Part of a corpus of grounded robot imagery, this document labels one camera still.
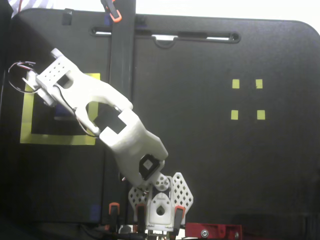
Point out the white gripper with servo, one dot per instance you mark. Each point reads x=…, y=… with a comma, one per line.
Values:
x=48, y=98

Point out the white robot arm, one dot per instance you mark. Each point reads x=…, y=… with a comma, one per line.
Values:
x=130, y=140

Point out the yellow tape square outline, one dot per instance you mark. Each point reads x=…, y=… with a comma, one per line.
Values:
x=57, y=139

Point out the long black flat strip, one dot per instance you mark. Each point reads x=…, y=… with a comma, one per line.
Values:
x=121, y=62

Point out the striped white cloth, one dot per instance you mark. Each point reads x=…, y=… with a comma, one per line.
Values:
x=37, y=3

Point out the orange black spring clamp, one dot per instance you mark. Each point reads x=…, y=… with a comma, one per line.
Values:
x=115, y=17
x=114, y=212

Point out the small yellow tape marker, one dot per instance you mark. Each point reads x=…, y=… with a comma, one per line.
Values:
x=261, y=115
x=235, y=83
x=259, y=83
x=234, y=115

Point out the red triangular post bracket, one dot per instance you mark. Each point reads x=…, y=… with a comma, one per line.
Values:
x=217, y=228

